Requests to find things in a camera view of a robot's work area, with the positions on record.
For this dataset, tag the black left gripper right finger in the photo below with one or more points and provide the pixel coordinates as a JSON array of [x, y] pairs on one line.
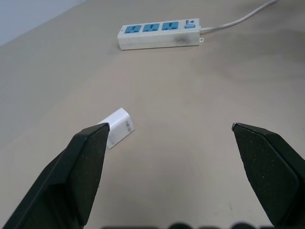
[[269, 164]]

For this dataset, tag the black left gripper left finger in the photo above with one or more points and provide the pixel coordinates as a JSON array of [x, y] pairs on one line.
[[71, 171]]

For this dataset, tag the white charger adapter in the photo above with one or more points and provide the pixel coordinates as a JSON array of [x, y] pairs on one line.
[[119, 127]]

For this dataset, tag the white power strip blue sockets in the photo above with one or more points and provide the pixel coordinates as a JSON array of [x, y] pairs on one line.
[[157, 35]]

